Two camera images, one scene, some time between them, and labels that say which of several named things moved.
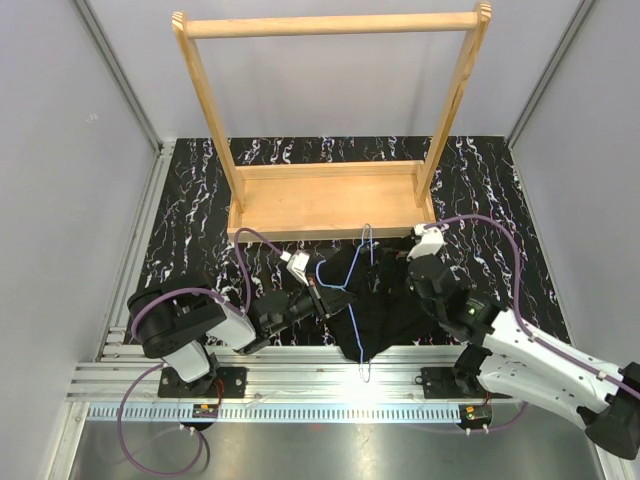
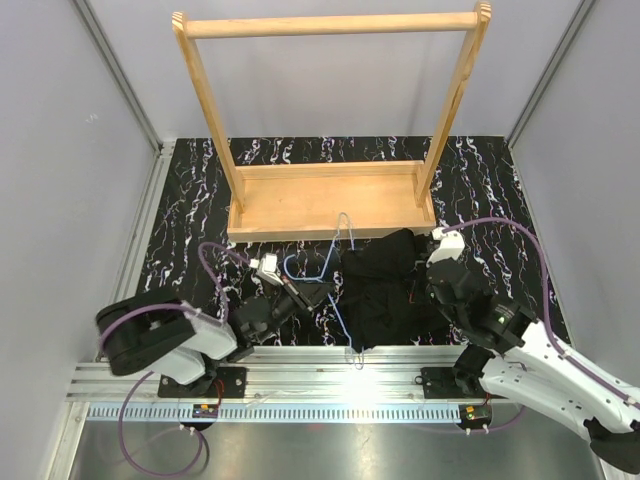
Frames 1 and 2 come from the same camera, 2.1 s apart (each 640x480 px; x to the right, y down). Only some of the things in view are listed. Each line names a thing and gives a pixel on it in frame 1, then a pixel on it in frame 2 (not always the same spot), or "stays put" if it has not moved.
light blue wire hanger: (346, 299) to (322, 277)
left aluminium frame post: (123, 80) stays put
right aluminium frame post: (584, 11) stays put
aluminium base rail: (277, 374) stays put
